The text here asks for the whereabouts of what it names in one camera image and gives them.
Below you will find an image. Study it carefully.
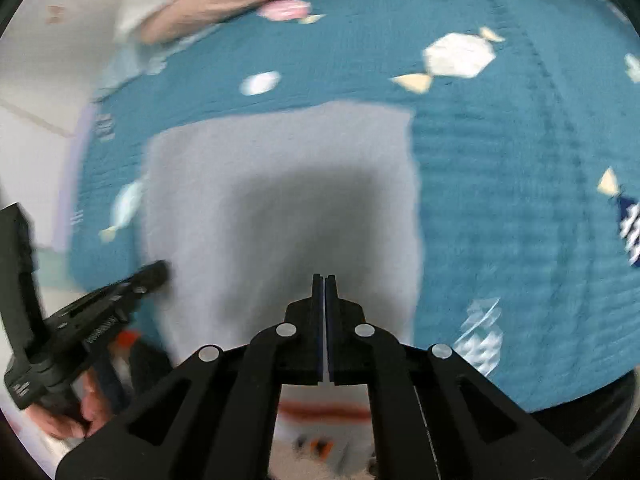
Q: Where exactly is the person's left hand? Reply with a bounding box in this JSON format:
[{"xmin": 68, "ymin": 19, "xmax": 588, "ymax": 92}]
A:
[{"xmin": 27, "ymin": 367, "xmax": 118, "ymax": 440}]

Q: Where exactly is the teal printed quilted blanket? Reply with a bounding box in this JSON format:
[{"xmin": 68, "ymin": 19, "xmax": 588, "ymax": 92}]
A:
[{"xmin": 67, "ymin": 0, "xmax": 640, "ymax": 411}]

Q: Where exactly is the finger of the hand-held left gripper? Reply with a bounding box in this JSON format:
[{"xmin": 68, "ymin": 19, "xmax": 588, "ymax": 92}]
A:
[{"xmin": 54, "ymin": 259, "xmax": 172, "ymax": 347}]

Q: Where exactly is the pink pillow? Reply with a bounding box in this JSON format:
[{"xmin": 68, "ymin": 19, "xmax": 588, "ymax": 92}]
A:
[{"xmin": 95, "ymin": 0, "xmax": 331, "ymax": 47}]

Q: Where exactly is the white wardrobe butterfly print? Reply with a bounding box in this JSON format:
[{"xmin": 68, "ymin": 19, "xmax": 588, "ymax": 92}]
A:
[{"xmin": 0, "ymin": 0, "xmax": 131, "ymax": 311}]

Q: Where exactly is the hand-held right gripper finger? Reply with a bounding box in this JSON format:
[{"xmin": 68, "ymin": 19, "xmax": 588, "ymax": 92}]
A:
[
  {"xmin": 55, "ymin": 273, "xmax": 327, "ymax": 480},
  {"xmin": 325, "ymin": 274, "xmax": 586, "ymax": 480}
]

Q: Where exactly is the grey and navy jacket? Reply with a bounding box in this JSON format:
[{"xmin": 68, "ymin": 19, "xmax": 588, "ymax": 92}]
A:
[{"xmin": 140, "ymin": 100, "xmax": 427, "ymax": 367}]

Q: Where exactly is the white cloth orange stripe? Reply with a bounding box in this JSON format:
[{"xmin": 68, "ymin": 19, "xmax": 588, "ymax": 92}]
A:
[{"xmin": 270, "ymin": 385, "xmax": 377, "ymax": 480}]

